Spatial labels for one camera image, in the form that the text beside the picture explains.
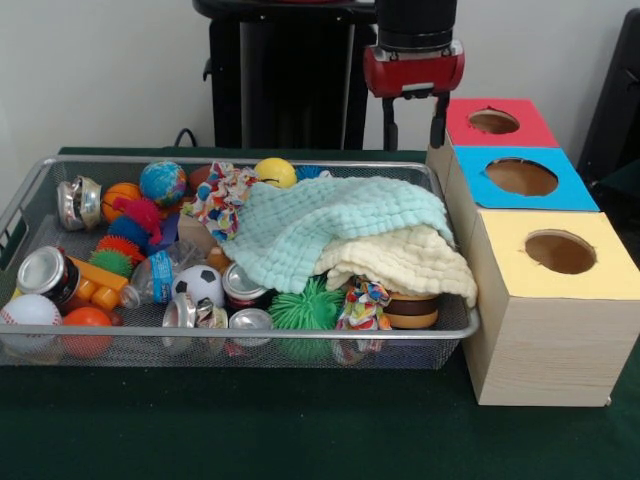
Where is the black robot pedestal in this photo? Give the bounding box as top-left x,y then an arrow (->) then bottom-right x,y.
192,0 -> 386,150

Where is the white baseball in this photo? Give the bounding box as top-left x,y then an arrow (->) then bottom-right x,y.
0,293 -> 64,354

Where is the clear mesh bin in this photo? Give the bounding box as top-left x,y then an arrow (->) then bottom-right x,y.
0,154 -> 481,371

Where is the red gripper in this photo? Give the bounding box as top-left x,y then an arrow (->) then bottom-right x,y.
363,42 -> 466,151

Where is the wooden box with three holes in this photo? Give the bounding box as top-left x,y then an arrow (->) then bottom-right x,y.
426,97 -> 640,407

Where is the globe print ball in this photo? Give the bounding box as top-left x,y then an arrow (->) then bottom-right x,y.
139,160 -> 188,207

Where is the orange ball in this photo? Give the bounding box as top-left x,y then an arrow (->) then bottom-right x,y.
60,306 -> 114,359

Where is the toy hamburger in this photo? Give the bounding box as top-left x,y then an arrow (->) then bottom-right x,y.
383,290 -> 440,330

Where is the black chair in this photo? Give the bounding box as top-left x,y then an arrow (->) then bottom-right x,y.
577,7 -> 640,189

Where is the green spiky ball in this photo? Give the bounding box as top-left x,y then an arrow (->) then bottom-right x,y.
268,277 -> 346,331

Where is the cream waffle cloth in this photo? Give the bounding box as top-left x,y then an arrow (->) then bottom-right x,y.
312,227 -> 480,307

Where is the orange plastic toy block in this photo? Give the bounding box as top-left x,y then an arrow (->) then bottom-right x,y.
67,255 -> 130,311

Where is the small soccer ball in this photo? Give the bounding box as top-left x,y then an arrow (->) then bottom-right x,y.
171,264 -> 225,307

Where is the yellow smiley ball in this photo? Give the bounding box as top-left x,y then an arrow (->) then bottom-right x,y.
254,157 -> 298,189

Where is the mint green cloth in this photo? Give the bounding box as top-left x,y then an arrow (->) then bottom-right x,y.
219,175 -> 457,295

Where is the dark green table cloth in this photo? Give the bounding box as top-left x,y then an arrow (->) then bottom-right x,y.
0,145 -> 640,480

